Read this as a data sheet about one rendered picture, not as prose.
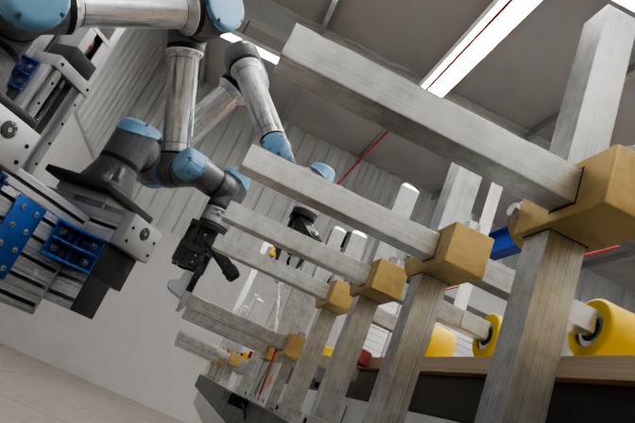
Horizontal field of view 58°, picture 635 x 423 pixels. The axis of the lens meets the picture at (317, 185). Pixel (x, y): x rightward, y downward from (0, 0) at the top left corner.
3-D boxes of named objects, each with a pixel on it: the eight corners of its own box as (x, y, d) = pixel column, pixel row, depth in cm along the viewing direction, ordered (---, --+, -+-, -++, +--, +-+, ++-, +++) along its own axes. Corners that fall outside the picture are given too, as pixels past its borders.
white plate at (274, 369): (261, 406, 123) (280, 362, 127) (247, 398, 148) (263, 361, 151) (264, 407, 124) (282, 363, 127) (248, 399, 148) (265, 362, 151)
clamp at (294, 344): (283, 353, 129) (292, 332, 130) (273, 354, 141) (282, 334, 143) (305, 363, 129) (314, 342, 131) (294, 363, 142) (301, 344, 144)
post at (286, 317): (238, 417, 153) (307, 256, 170) (237, 416, 156) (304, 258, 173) (250, 422, 153) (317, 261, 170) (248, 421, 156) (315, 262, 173)
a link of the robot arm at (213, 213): (232, 221, 143) (235, 213, 136) (224, 237, 142) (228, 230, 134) (205, 209, 143) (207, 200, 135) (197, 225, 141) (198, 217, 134)
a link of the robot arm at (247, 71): (247, 17, 172) (299, 147, 150) (255, 42, 181) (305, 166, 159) (210, 31, 171) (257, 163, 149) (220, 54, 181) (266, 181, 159)
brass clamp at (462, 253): (439, 258, 63) (453, 217, 64) (394, 275, 75) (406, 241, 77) (488, 281, 63) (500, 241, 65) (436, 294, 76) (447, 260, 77)
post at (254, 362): (235, 392, 178) (291, 262, 194) (233, 391, 183) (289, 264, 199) (248, 397, 179) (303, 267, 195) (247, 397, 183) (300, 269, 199)
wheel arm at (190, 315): (180, 320, 152) (187, 305, 154) (180, 321, 155) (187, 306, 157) (325, 385, 156) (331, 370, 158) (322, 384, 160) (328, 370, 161)
